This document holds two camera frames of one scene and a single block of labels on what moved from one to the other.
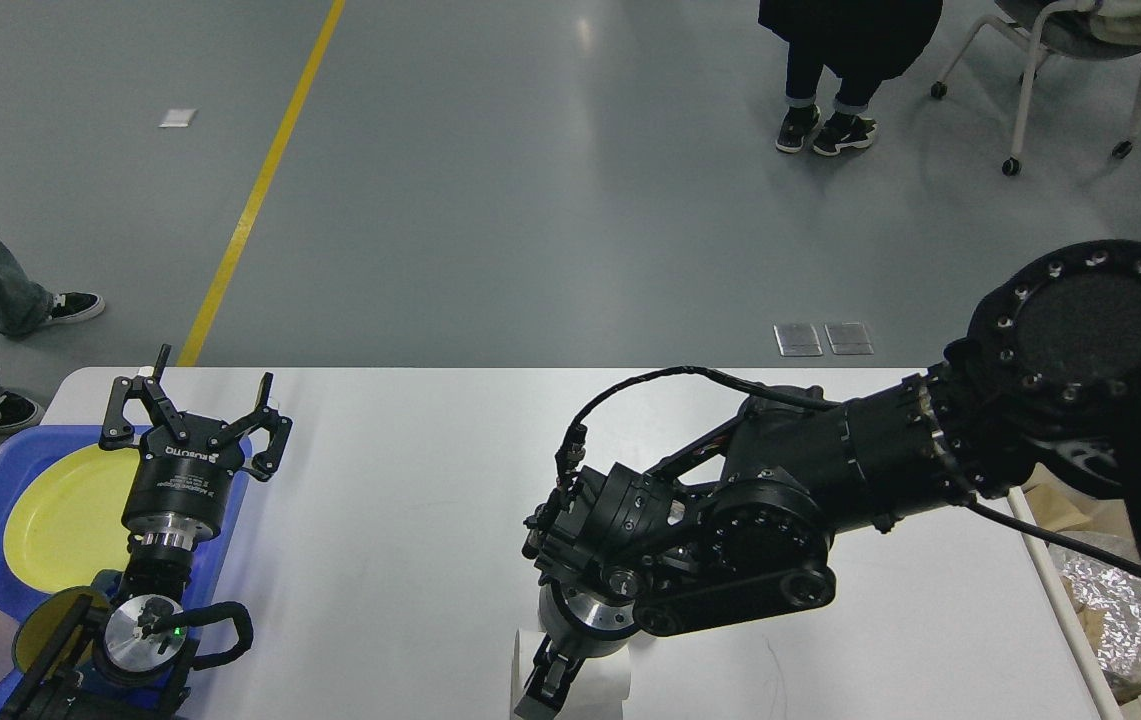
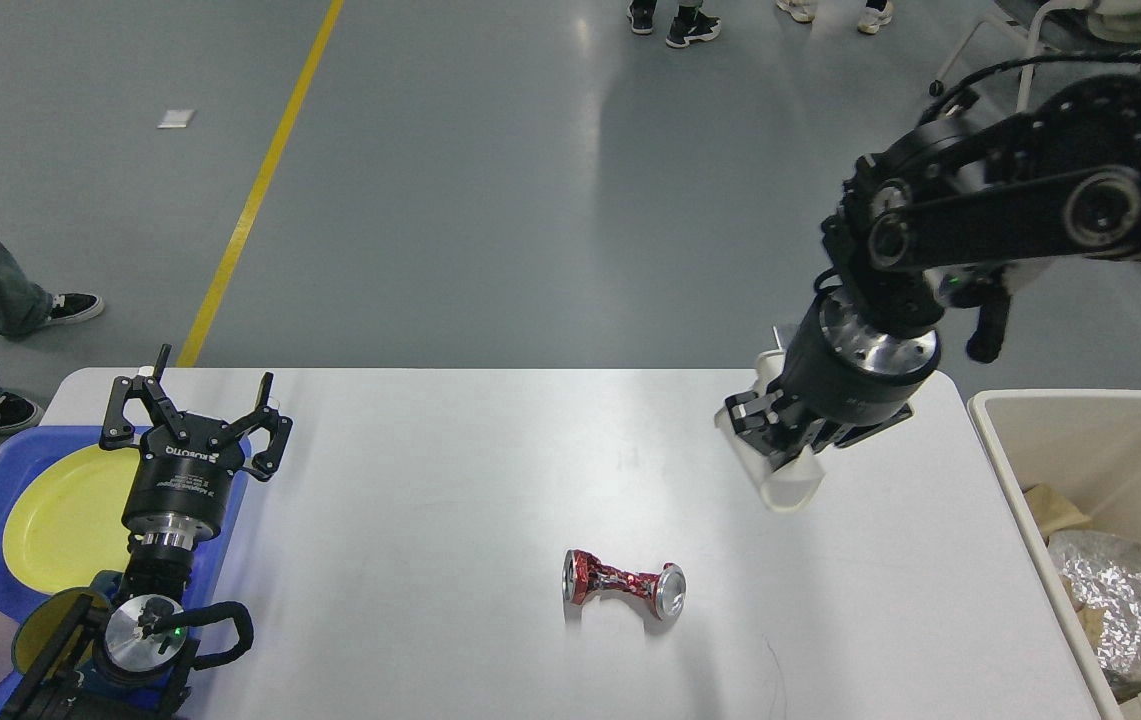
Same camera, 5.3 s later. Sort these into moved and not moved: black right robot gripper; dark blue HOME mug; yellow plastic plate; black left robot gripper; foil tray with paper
Moved: black right robot gripper
Not moved: yellow plastic plate; foil tray with paper; black left robot gripper; dark blue HOME mug
